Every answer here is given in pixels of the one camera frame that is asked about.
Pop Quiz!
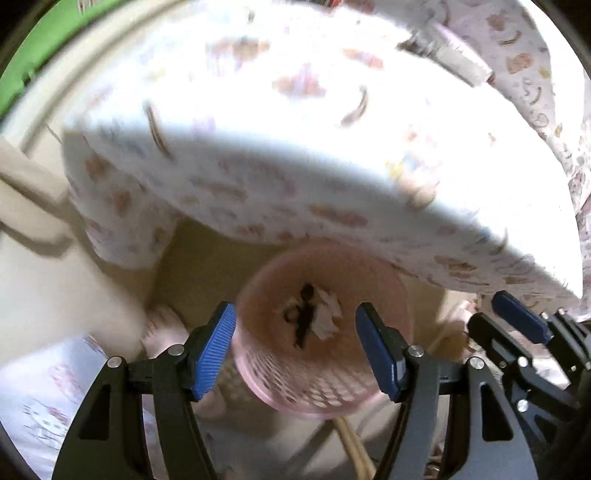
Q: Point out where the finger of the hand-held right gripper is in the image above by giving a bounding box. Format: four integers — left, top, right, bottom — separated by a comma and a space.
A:
466, 313, 580, 421
491, 291, 591, 370

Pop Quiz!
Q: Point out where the black plastic spoon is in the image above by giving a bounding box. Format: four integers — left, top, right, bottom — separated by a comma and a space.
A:
284, 284, 319, 349

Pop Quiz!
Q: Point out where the pink striped small box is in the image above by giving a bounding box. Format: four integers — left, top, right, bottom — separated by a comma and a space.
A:
416, 23, 495, 86

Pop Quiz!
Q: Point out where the bear printed white cloth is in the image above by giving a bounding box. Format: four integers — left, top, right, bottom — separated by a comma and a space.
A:
62, 0, 591, 324

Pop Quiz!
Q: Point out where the white tissue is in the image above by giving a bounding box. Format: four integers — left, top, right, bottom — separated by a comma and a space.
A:
284, 288, 345, 342

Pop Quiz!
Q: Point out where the green plastic tub white lid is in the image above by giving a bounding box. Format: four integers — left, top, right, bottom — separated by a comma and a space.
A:
0, 0, 116, 130

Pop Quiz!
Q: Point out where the pink plastic mesh basket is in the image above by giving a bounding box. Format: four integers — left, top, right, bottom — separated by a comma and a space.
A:
233, 244, 411, 420

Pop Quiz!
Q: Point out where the wooden stick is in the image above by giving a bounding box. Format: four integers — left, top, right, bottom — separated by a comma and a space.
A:
339, 415, 375, 480

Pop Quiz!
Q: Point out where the wooden shelf frame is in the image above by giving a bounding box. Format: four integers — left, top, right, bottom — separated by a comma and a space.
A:
0, 138, 79, 245

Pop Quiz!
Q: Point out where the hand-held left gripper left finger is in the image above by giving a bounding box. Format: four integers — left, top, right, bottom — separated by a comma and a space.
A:
52, 301, 238, 480

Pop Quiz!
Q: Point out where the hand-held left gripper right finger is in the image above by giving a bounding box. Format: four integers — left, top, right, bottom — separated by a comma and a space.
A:
355, 302, 539, 480

